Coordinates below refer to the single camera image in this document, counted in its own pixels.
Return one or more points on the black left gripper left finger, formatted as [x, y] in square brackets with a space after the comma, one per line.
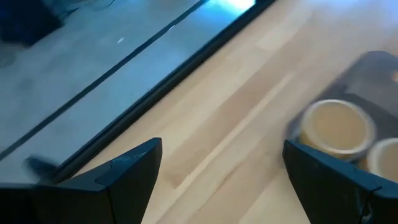
[118, 186]

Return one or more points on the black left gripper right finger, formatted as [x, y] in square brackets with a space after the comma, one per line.
[335, 189]

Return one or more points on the grey translucent plastic bin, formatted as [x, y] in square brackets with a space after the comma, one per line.
[370, 81]

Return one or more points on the black frame clamp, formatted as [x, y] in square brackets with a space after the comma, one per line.
[40, 168]

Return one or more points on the black metal table frame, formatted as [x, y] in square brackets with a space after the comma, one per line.
[174, 84]

